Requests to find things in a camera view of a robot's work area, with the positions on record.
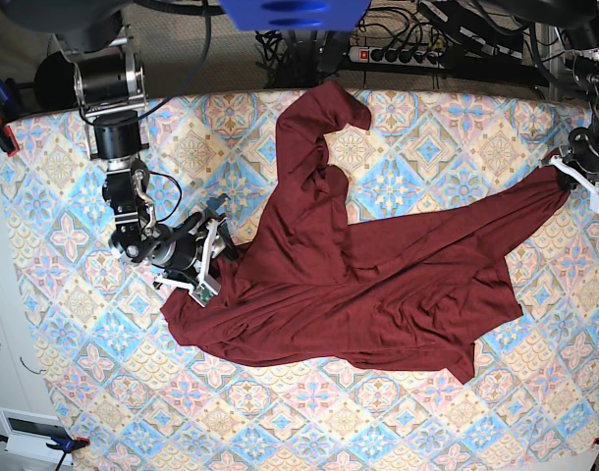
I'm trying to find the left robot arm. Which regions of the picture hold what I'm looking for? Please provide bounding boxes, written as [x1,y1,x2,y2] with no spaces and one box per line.
[472,1,599,214]

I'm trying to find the blue plastic box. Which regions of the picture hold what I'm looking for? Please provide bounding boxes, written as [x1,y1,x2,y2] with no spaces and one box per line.
[219,0,370,31]

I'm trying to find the white power strip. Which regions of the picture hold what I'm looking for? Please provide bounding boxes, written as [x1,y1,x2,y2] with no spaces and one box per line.
[348,46,442,68]

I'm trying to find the black round stool base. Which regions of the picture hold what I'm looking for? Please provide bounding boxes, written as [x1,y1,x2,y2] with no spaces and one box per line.
[33,52,78,111]

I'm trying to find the tangled black cables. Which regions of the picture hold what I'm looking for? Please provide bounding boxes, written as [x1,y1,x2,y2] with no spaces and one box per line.
[252,0,477,89]

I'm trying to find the patterned tablecloth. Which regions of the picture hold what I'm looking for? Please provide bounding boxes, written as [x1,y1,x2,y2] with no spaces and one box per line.
[0,91,599,470]

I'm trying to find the maroon t-shirt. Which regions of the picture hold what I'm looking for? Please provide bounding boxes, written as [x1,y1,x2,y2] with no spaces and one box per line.
[161,81,569,383]

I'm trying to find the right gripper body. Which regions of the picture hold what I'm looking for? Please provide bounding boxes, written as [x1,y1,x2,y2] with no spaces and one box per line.
[151,208,227,307]

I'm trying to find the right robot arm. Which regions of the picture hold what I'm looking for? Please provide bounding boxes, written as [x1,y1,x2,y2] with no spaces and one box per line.
[0,1,236,306]

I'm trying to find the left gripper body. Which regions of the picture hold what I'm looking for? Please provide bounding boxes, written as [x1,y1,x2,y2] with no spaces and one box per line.
[541,127,599,214]

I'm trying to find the blue clamp front left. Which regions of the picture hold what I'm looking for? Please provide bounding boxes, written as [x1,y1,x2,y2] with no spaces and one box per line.
[0,434,90,470]

